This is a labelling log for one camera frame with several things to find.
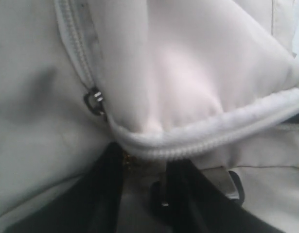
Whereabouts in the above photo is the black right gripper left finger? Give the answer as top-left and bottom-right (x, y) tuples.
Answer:
(6, 143), (123, 233)

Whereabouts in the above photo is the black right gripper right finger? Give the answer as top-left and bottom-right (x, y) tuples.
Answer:
(166, 160), (280, 233)

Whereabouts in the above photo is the cream fabric duffel bag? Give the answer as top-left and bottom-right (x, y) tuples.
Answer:
(0, 0), (299, 233)

